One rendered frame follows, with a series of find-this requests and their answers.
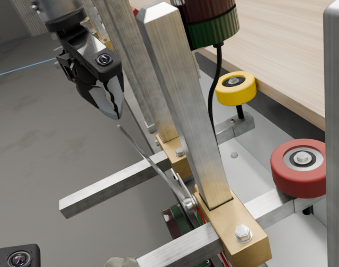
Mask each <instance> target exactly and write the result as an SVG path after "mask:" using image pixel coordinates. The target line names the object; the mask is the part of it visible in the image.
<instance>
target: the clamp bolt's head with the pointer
mask: <svg viewBox="0 0 339 267"><path fill-rule="evenodd" d="M190 199H191V201H192V203H193V205H194V207H195V209H196V210H197V211H198V213H199V215H200V217H201V219H202V221H203V223H204V224H206V221H205V219H204V217H203V215H202V213H201V211H200V207H199V205H198V203H197V201H196V199H195V197H194V195H191V197H190ZM182 203H183V205H184V207H185V209H186V211H187V213H189V212H188V209H187V207H186V205H185V203H184V202H182ZM220 256H221V258H222V260H223V262H224V264H225V266H226V267H229V265H228V263H227V262H226V260H225V258H224V256H223V254H222V252H221V253H220Z"/></svg>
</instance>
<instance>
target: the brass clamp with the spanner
mask: <svg viewBox="0 0 339 267"><path fill-rule="evenodd" d="M229 188H230V187H229ZM230 192H231V196H232V199H231V200H229V201H227V202H225V203H223V204H221V205H219V206H217V207H215V208H213V209H211V210H210V209H209V208H208V206H207V204H206V203H205V201H204V200H203V198H202V196H201V195H200V193H199V190H198V187H197V184H196V185H195V186H194V188H193V191H192V194H193V195H194V197H195V199H196V201H197V203H198V205H199V207H200V211H201V213H202V215H203V217H204V219H205V221H206V222H207V223H208V222H210V223H211V225H212V227H213V228H214V230H215V232H216V233H217V235H218V237H219V239H220V241H221V244H222V247H223V249H224V253H225V255H226V256H227V258H228V259H229V261H230V263H231V265H232V266H233V267H257V266H259V265H261V264H263V263H265V262H267V261H268V260H270V259H272V253H271V248H270V243H269V238H268V235H267V234H266V232H265V231H264V230H263V229H262V227H261V226H260V225H259V224H258V222H257V221H256V220H255V219H254V217H253V216H252V215H251V213H250V212H249V211H248V210H247V209H246V207H245V206H244V205H243V203H242V202H241V201H240V200H239V198H238V197H237V195H236V194H235V193H234V192H233V190H232V189H231V188H230ZM240 225H245V226H246V227H248V228H249V229H250V231H251V232H252V239H251V241H250V242H248V243H246V244H241V243H239V242H237V241H236V239H235V230H236V226H240Z"/></svg>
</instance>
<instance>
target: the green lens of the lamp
mask: <svg viewBox="0 0 339 267"><path fill-rule="evenodd" d="M184 29H185V33H186V36H187V39H188V43H189V46H190V48H201V47H207V46H211V45H215V44H217V43H220V42H223V41H225V40H227V39H229V38H231V37H232V36H234V35H235V34H236V33H237V32H238V31H239V29H240V25H239V18H238V13H237V7H236V3H235V4H234V7H233V8H232V9H231V10H230V11H229V12H228V13H226V14H224V15H222V16H220V17H218V18H216V19H213V20H211V21H207V22H203V23H199V24H194V25H184Z"/></svg>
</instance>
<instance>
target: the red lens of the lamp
mask: <svg viewBox="0 0 339 267"><path fill-rule="evenodd" d="M235 2H236V1H235V0H170V3H171V5H173V6H175V7H177V8H178V9H179V11H180V15H181V18H182V22H183V23H190V22H196V21H201V20H205V19H208V18H211V17H213V16H216V15H218V14H221V13H223V12H225V11H226V10H228V9H230V8H231V7H232V6H233V5H234V4H235Z"/></svg>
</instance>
